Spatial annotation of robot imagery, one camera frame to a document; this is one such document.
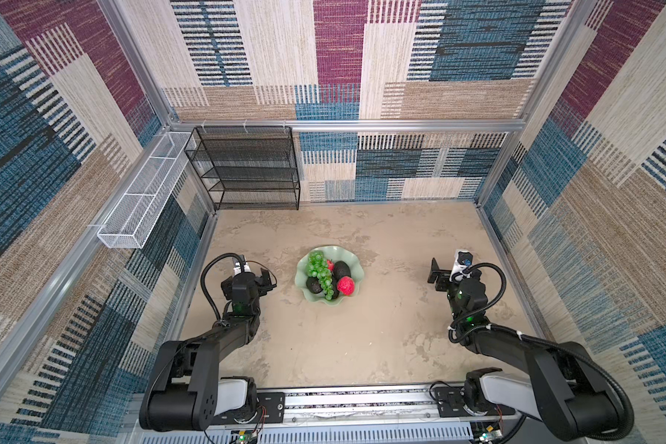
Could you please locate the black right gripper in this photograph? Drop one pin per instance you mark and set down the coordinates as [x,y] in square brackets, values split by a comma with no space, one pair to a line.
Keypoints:
[439,286]

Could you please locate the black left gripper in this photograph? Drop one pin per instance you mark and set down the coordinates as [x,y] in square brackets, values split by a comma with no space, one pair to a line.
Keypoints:
[257,283]

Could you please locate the dark fake avocado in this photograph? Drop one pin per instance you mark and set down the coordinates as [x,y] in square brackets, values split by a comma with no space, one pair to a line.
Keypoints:
[341,270]
[313,285]

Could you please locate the green fake grape bunch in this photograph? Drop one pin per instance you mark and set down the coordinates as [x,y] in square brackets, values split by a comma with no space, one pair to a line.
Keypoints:
[317,267]

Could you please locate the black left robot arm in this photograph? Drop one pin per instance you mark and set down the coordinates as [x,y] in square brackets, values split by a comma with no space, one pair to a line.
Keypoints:
[185,390]

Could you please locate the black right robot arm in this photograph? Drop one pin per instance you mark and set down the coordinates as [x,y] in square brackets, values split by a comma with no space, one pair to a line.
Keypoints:
[563,386]

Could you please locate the pale green wavy fruit bowl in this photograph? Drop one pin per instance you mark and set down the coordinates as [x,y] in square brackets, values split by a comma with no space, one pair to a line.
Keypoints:
[334,254]

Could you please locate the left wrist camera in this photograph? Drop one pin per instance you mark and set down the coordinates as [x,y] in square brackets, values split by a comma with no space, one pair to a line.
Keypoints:
[240,265]

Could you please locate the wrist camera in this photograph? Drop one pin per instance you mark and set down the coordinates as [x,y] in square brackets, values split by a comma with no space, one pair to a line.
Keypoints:
[463,260]
[240,265]

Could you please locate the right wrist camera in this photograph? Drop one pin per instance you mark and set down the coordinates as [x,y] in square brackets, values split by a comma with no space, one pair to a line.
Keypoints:
[463,260]

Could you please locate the black wire mesh shelf rack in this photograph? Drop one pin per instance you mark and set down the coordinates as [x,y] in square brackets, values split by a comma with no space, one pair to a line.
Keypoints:
[246,168]

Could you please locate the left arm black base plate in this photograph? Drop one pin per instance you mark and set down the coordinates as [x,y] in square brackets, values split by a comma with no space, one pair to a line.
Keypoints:
[265,408]

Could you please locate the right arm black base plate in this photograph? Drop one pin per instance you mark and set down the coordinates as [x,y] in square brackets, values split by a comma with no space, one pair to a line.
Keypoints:
[450,403]

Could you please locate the aluminium front rail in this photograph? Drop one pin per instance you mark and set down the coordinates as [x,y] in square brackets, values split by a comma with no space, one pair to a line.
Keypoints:
[354,414]

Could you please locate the white wire mesh basket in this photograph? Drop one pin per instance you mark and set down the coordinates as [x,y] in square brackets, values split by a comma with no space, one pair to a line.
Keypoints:
[133,219]

